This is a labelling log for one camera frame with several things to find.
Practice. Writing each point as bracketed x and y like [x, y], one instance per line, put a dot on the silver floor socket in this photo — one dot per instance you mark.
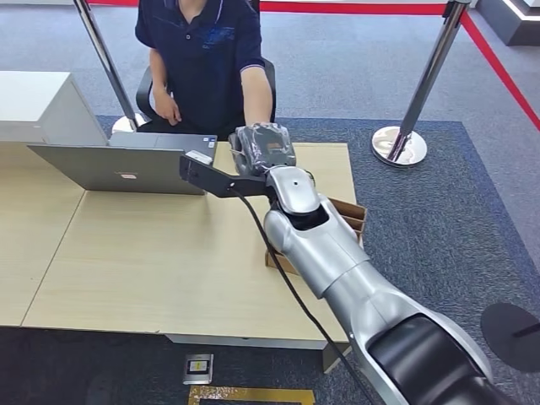
[198, 369]

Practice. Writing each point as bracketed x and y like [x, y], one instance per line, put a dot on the person's left forearm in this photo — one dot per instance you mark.
[257, 98]

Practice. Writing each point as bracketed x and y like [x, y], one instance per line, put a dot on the light wooden desk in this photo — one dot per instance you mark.
[148, 268]

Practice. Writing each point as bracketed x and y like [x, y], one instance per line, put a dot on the person's right hand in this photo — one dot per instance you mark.
[167, 109]

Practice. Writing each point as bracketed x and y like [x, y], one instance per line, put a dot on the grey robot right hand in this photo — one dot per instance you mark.
[263, 148]

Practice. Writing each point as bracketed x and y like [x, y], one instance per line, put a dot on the person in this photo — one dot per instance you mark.
[207, 61]

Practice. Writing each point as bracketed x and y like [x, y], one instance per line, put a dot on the chrome stanchion post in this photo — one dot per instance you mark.
[111, 72]
[415, 95]

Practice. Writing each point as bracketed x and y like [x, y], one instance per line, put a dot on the person's right forearm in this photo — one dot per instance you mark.
[158, 72]

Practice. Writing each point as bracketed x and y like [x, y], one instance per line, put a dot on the white cabinet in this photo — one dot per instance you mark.
[46, 109]

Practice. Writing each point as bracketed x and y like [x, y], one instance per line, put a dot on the grey laptop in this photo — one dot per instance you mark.
[127, 167]

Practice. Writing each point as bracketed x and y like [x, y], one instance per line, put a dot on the red barrier belt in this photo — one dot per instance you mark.
[485, 50]

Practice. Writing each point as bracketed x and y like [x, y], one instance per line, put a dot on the black round floor base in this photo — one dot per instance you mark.
[512, 338]

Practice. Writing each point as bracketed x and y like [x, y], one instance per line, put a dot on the black office chair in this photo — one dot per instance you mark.
[270, 84]

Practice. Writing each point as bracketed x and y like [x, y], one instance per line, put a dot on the gold floor tape frame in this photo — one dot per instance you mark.
[253, 397]

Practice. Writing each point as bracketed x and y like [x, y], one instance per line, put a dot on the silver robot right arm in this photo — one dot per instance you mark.
[358, 279]

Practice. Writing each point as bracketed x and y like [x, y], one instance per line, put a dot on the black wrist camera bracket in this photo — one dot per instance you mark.
[219, 179]

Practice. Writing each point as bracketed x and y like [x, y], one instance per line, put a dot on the cardboard card organizer box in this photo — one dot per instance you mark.
[352, 215]

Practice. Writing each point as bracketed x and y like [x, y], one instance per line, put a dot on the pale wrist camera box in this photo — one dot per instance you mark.
[199, 157]

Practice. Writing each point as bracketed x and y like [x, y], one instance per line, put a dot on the dark blue carpet mat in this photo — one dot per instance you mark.
[455, 223]

